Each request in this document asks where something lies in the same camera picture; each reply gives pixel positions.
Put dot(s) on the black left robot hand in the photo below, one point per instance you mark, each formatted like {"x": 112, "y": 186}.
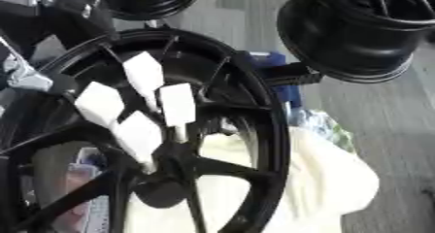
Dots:
{"x": 65, "y": 85}

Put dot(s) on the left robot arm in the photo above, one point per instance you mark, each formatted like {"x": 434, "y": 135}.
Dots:
{"x": 25, "y": 77}

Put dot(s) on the white pin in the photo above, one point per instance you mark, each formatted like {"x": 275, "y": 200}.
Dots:
{"x": 99, "y": 103}
{"x": 177, "y": 104}
{"x": 137, "y": 136}
{"x": 144, "y": 72}

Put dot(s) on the black wheel rim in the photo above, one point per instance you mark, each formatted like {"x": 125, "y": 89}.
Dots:
{"x": 340, "y": 46}
{"x": 147, "y": 0}

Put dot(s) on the large black spoked wheel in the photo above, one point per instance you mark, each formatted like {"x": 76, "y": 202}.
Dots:
{"x": 249, "y": 178}

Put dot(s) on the pale printed package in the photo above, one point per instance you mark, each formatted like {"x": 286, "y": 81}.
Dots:
{"x": 85, "y": 211}

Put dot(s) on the blue box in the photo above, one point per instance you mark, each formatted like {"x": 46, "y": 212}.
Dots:
{"x": 283, "y": 94}

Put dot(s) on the green patterned plastic bag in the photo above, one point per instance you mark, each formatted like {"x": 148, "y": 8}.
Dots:
{"x": 328, "y": 126}

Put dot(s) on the cream white cloth bag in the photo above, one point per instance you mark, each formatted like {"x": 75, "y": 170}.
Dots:
{"x": 323, "y": 182}

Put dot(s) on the black ribbed bracket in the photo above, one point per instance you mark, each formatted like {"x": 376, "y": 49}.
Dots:
{"x": 291, "y": 74}

